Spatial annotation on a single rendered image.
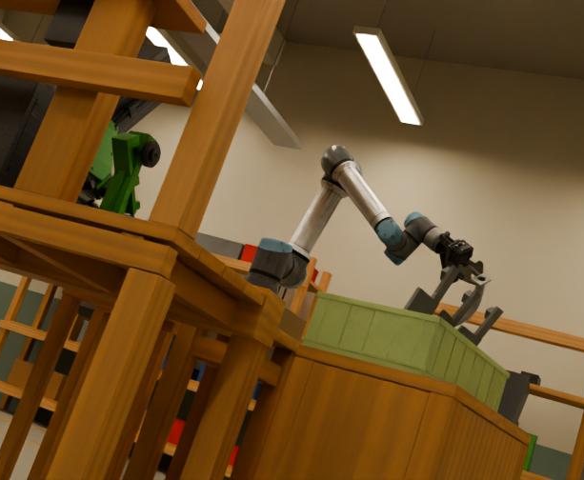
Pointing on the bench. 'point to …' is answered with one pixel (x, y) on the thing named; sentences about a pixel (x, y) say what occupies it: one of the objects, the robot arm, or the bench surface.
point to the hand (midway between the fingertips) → (479, 282)
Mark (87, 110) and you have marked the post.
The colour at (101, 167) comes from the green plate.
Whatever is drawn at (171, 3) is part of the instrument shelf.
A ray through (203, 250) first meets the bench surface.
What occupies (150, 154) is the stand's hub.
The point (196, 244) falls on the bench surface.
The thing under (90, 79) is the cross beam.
